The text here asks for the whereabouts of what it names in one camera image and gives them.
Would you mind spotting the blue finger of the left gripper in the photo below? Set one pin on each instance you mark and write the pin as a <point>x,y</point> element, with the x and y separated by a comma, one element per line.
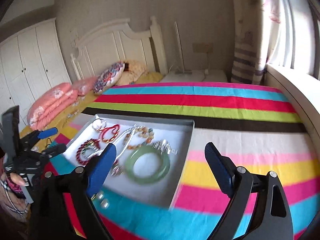
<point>35,136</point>

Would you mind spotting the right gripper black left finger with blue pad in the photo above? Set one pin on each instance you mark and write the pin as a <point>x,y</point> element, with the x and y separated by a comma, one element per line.
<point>63,208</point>

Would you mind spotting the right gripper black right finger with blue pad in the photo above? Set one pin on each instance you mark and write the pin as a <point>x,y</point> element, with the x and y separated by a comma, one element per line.
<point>271,217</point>

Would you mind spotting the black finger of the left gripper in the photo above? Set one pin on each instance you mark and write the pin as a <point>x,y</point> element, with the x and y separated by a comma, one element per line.
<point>50,152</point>

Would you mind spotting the grey jewelry box lid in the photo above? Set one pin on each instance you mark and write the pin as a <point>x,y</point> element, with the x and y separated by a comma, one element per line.
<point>134,132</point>

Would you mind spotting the person's left hand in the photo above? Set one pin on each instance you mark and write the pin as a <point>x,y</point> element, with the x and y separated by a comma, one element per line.
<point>16,179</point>

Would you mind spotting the loose white pearl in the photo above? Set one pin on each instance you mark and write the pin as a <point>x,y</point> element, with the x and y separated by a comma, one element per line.
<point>104,203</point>
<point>98,196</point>

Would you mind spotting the folded pink quilt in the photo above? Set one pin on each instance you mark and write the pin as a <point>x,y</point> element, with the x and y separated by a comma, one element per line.
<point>50,104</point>

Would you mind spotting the pink pillow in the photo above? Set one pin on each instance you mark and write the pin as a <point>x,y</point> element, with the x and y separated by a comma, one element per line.
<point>83,86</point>

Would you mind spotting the white wardrobe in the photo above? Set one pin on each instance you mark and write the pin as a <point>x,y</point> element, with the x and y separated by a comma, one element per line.
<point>31,64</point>

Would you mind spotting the green jade bangle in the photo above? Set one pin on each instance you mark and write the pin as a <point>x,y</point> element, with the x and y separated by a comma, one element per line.
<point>147,165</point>

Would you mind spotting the patterned round cushion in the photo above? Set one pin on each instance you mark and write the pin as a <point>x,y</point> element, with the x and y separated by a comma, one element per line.
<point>109,77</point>

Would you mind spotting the colourful striped bed cover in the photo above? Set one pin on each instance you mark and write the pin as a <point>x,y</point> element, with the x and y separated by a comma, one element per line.
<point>255,126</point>

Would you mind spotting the white wooden headboard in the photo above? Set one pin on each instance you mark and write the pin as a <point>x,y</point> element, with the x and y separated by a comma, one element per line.
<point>115,41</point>

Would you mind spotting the patterned window curtain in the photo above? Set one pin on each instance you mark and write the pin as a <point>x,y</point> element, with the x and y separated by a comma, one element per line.
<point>256,30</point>

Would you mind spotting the wall power socket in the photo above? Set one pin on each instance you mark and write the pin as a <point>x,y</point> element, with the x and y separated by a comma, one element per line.
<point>203,47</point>

